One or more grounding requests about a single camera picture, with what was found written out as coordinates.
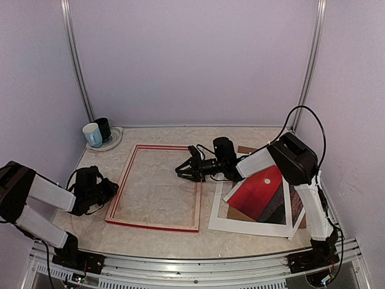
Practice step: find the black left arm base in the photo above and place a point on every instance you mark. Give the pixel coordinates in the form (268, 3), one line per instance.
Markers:
(85, 261)

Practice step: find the aluminium front rail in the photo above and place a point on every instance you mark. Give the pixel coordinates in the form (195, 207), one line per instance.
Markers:
(119, 271)

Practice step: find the brown cardboard backing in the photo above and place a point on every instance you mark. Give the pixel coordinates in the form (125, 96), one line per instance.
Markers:
(261, 200)

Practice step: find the white round plate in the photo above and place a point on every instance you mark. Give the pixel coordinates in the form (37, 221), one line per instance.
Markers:
(113, 141)

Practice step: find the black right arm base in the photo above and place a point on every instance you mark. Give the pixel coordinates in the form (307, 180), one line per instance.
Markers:
(309, 259)

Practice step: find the right aluminium corner post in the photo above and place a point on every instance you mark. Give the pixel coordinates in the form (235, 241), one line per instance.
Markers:
(314, 48)

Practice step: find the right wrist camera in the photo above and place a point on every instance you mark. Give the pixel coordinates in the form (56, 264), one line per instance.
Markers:
(195, 152)

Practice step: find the light blue mug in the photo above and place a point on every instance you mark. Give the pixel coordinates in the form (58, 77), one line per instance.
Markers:
(92, 134)

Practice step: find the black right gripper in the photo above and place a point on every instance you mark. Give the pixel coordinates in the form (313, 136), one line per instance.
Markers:
(195, 169)

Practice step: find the red and black photo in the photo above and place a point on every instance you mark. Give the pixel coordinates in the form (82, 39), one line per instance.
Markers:
(285, 231)

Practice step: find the aluminium corner post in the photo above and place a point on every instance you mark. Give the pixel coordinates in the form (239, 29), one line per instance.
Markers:
(314, 48)
(74, 56)

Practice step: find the left aluminium corner post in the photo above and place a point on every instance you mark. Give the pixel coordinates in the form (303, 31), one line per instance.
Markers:
(74, 56)

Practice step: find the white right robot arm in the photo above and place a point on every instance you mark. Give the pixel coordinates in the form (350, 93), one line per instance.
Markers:
(298, 164)

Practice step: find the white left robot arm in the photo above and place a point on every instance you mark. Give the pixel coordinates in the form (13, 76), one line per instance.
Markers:
(21, 184)

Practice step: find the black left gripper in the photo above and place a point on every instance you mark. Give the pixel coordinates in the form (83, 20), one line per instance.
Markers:
(112, 191)

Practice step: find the white photo mat border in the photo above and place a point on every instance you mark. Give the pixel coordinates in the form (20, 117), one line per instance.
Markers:
(216, 210)

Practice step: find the red wooden picture frame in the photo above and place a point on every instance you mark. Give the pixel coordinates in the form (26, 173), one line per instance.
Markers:
(195, 207)

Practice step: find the dark green mug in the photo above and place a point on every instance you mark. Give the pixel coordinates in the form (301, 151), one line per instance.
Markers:
(104, 128)

